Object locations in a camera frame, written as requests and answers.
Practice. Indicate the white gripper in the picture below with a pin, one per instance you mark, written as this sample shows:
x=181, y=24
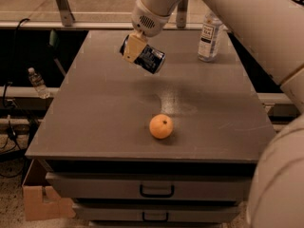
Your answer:
x=148, y=20

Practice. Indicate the blue pepsi can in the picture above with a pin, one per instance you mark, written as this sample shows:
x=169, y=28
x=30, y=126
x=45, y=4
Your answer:
x=150, y=59

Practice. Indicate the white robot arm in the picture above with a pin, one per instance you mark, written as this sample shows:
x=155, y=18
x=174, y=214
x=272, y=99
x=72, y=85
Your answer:
x=273, y=32

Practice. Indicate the clear water bottle on table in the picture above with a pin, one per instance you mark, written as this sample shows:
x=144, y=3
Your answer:
x=209, y=39

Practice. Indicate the orange fruit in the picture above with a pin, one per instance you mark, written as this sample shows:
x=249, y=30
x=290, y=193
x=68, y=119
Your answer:
x=161, y=126

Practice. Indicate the grey drawer cabinet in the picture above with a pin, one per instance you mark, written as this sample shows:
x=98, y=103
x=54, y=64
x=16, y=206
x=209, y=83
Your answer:
x=98, y=122

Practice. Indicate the small water bottle on ledge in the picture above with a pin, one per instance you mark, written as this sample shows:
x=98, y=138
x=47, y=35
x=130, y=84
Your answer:
x=38, y=83

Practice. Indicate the top grey drawer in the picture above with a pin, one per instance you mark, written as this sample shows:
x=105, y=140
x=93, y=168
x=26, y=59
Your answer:
x=148, y=187

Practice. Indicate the grey drawer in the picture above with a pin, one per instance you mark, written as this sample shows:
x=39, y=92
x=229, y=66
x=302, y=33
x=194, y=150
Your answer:
x=155, y=213
x=148, y=187

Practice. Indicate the brown cardboard box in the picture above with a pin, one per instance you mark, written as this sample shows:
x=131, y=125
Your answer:
x=41, y=201

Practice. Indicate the middle metal window bracket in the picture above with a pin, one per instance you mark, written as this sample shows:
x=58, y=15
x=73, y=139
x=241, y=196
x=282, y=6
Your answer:
x=181, y=18

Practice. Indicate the metal window bracket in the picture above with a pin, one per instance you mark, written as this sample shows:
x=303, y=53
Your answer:
x=66, y=15
x=181, y=18

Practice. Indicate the green handled tool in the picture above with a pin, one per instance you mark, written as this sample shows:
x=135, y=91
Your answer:
x=53, y=44

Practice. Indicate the left metal window bracket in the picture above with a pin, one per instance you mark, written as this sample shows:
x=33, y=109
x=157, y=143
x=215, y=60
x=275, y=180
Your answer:
x=66, y=15

